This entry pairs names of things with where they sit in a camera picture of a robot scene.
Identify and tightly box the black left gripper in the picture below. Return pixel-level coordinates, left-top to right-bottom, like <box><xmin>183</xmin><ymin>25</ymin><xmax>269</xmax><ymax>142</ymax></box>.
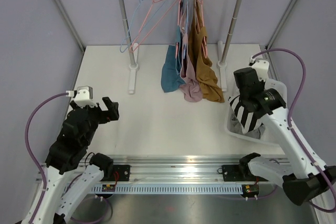
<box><xmin>81</xmin><ymin>97</ymin><xmax>119</xmax><ymax>146</ymax></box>

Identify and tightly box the black white striped tank top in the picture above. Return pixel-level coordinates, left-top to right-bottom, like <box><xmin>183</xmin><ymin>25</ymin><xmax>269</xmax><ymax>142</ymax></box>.
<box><xmin>228</xmin><ymin>95</ymin><xmax>264</xmax><ymax>135</ymax></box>

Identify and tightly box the grey tank top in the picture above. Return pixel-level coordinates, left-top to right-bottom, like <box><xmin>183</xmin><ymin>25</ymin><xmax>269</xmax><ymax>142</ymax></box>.
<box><xmin>230</xmin><ymin>119</ymin><xmax>266</xmax><ymax>139</ymax></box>

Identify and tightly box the pink mauve tank top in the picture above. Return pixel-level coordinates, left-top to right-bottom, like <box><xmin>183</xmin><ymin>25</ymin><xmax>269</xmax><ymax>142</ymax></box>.
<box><xmin>180</xmin><ymin>10</ymin><xmax>203</xmax><ymax>102</ymax></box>

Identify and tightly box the pink hanger of striped top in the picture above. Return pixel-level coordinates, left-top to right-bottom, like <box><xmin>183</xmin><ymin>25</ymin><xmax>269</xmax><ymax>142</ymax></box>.
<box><xmin>128</xmin><ymin>0</ymin><xmax>179</xmax><ymax>52</ymax></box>

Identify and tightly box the teal blue tank top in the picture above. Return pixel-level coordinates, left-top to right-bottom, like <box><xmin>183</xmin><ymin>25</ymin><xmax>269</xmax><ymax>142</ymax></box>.
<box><xmin>161</xmin><ymin>0</ymin><xmax>185</xmax><ymax>93</ymax></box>

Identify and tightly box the blue hanger of pink top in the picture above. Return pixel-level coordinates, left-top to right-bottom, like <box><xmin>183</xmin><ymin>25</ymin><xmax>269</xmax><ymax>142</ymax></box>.
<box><xmin>182</xmin><ymin>0</ymin><xmax>189</xmax><ymax>60</ymax></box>

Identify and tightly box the pink hanger of teal top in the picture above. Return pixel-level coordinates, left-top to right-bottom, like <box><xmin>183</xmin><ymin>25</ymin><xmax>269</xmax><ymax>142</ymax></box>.
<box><xmin>175</xmin><ymin>0</ymin><xmax>183</xmax><ymax>59</ymax></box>

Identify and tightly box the light blue wire hanger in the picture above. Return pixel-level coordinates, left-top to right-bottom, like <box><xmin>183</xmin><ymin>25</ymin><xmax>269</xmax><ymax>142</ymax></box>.
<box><xmin>120</xmin><ymin>0</ymin><xmax>171</xmax><ymax>54</ymax></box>

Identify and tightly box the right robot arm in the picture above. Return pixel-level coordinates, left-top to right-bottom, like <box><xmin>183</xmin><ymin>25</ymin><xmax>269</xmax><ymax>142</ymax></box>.
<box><xmin>234</xmin><ymin>67</ymin><xmax>335</xmax><ymax>206</ymax></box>

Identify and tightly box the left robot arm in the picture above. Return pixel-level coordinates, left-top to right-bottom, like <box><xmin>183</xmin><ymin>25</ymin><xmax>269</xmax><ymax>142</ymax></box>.
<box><xmin>22</xmin><ymin>97</ymin><xmax>119</xmax><ymax>223</ymax></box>

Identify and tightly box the mustard brown tank top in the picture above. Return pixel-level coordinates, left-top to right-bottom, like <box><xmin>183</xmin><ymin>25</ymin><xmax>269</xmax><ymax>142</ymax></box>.
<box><xmin>188</xmin><ymin>0</ymin><xmax>225</xmax><ymax>103</ymax></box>

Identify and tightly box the pink hanger of brown top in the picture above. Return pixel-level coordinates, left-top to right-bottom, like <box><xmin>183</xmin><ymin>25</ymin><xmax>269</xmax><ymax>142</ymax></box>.
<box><xmin>194</xmin><ymin>0</ymin><xmax>208</xmax><ymax>59</ymax></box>

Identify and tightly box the white plastic basket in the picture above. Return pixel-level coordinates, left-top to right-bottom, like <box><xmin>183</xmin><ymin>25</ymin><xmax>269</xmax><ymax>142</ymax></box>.
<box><xmin>224</xmin><ymin>79</ymin><xmax>287</xmax><ymax>147</ymax></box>

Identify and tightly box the white silver clothes rack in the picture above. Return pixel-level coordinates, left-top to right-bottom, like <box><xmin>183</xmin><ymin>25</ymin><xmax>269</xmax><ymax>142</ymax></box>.
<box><xmin>112</xmin><ymin>0</ymin><xmax>251</xmax><ymax>95</ymax></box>

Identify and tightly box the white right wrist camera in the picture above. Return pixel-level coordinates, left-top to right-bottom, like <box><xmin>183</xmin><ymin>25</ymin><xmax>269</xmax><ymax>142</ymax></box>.
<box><xmin>249</xmin><ymin>57</ymin><xmax>269</xmax><ymax>81</ymax></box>

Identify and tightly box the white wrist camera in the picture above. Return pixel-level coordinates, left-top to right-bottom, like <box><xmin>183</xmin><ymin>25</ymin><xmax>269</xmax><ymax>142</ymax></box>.
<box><xmin>249</xmin><ymin>57</ymin><xmax>269</xmax><ymax>81</ymax></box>
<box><xmin>66</xmin><ymin>86</ymin><xmax>97</xmax><ymax>108</ymax></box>

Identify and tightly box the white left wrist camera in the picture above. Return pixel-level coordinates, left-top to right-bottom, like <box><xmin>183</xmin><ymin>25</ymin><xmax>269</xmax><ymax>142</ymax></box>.
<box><xmin>66</xmin><ymin>86</ymin><xmax>97</xmax><ymax>108</ymax></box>

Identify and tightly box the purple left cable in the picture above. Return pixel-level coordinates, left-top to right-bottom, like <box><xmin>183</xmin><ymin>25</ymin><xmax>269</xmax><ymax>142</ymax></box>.
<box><xmin>25</xmin><ymin>92</ymin><xmax>71</xmax><ymax>222</ymax></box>

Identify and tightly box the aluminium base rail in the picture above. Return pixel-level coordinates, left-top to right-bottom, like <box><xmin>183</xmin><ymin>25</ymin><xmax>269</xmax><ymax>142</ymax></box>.
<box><xmin>36</xmin><ymin>155</ymin><xmax>292</xmax><ymax>196</ymax></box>

